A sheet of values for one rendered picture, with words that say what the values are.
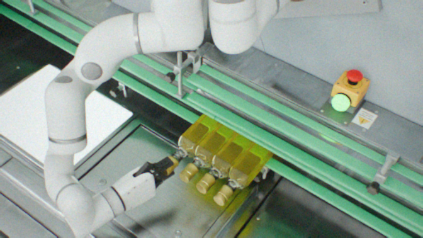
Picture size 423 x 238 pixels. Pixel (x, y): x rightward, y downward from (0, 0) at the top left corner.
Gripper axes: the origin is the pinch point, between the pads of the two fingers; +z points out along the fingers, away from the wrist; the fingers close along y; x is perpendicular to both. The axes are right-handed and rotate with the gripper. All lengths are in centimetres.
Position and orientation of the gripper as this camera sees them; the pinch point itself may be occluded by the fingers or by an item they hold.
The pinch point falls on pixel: (165, 169)
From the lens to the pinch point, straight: 135.4
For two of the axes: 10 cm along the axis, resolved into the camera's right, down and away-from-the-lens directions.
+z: 7.8, -4.6, 4.3
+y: 0.0, -6.7, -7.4
